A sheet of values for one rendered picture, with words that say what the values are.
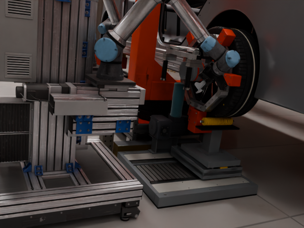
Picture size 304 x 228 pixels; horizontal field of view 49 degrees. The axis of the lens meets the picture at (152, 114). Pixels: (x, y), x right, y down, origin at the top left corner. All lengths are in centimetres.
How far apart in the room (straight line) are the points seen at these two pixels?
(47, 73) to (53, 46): 15
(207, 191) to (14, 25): 157
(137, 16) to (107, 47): 21
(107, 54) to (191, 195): 114
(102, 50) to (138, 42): 110
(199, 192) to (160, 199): 29
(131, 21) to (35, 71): 57
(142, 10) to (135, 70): 116
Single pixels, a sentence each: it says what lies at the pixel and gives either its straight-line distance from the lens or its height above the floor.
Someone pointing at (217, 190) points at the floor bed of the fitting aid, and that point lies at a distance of 244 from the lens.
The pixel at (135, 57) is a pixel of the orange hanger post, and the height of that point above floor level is 87.
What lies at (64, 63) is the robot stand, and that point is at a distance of 194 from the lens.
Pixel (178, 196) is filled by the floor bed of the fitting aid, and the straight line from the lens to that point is 228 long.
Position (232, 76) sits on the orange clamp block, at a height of 88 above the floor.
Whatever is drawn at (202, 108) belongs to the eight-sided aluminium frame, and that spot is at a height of 60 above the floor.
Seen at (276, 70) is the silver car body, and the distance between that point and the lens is 222.
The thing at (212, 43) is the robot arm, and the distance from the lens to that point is 168.
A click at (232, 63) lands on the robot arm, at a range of 168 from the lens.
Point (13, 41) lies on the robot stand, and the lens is 184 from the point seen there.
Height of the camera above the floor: 111
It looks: 14 degrees down
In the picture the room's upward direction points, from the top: 7 degrees clockwise
